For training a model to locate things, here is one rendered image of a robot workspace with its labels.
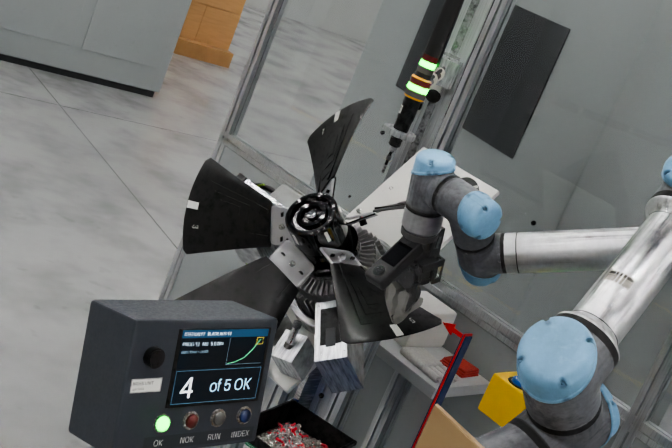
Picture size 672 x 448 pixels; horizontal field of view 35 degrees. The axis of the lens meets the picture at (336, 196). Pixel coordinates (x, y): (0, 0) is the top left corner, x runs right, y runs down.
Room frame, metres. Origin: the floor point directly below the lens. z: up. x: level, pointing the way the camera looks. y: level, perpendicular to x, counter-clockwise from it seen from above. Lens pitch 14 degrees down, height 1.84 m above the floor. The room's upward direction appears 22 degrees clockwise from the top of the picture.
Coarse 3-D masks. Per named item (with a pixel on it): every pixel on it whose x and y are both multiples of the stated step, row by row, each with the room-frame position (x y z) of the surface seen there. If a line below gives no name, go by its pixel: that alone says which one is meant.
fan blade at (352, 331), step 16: (336, 272) 2.09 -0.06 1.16; (352, 272) 2.11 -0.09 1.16; (336, 288) 2.04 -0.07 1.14; (352, 288) 2.06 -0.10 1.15; (368, 288) 2.08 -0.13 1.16; (336, 304) 2.00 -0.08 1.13; (352, 304) 2.01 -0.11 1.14; (368, 304) 2.02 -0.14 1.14; (384, 304) 2.04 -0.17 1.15; (352, 320) 1.97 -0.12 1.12; (368, 320) 1.98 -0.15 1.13; (384, 320) 1.99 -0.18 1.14; (432, 320) 2.04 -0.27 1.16; (352, 336) 1.94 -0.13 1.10; (368, 336) 1.94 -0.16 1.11; (384, 336) 1.95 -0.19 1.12; (400, 336) 1.97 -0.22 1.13
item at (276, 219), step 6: (276, 210) 2.28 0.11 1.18; (282, 210) 2.28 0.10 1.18; (276, 216) 2.28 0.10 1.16; (276, 222) 2.28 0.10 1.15; (282, 222) 2.28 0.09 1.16; (276, 228) 2.28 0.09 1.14; (270, 234) 2.29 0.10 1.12; (276, 234) 2.28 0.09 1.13; (282, 234) 2.28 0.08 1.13; (288, 234) 2.27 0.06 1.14; (270, 240) 2.29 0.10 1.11; (276, 240) 2.28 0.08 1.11
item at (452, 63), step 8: (448, 56) 2.84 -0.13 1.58; (456, 56) 2.84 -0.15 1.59; (440, 64) 2.75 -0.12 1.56; (448, 64) 2.75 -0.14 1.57; (456, 64) 2.75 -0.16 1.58; (448, 72) 2.75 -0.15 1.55; (456, 72) 2.75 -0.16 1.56; (440, 80) 2.75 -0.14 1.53; (448, 80) 2.75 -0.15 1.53; (448, 88) 2.75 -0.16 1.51
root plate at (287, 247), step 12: (288, 240) 2.20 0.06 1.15; (276, 252) 2.18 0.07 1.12; (288, 252) 2.19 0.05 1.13; (300, 252) 2.20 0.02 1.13; (276, 264) 2.17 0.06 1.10; (288, 264) 2.18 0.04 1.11; (300, 264) 2.19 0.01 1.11; (312, 264) 2.20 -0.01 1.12; (288, 276) 2.17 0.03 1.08; (300, 276) 2.18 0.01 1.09
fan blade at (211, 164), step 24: (216, 168) 2.38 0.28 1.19; (192, 192) 2.38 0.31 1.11; (216, 192) 2.35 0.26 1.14; (240, 192) 2.33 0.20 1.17; (192, 216) 2.36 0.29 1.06; (216, 216) 2.34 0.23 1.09; (240, 216) 2.31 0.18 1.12; (264, 216) 2.29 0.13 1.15; (192, 240) 2.34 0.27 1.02; (216, 240) 2.33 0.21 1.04; (240, 240) 2.31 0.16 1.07; (264, 240) 2.29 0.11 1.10
